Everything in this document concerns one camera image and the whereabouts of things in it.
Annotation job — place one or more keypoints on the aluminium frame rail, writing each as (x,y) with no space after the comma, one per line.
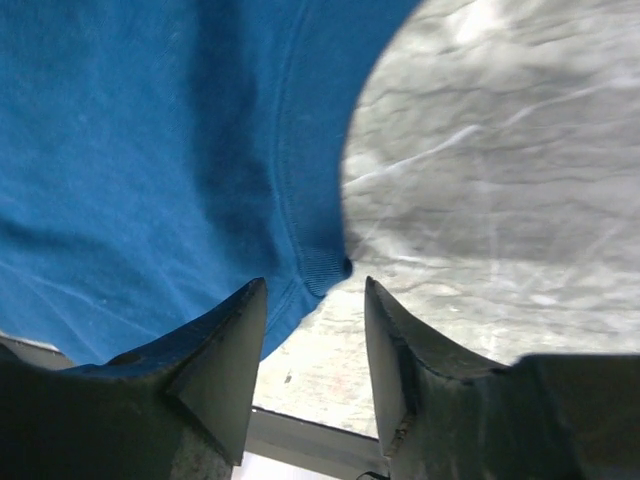
(303,444)

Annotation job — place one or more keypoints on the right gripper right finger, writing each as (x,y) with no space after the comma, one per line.
(445,412)

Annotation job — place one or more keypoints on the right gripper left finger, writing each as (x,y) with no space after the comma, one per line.
(176,408)

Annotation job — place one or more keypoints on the dark blue t shirt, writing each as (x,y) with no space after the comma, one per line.
(158,155)

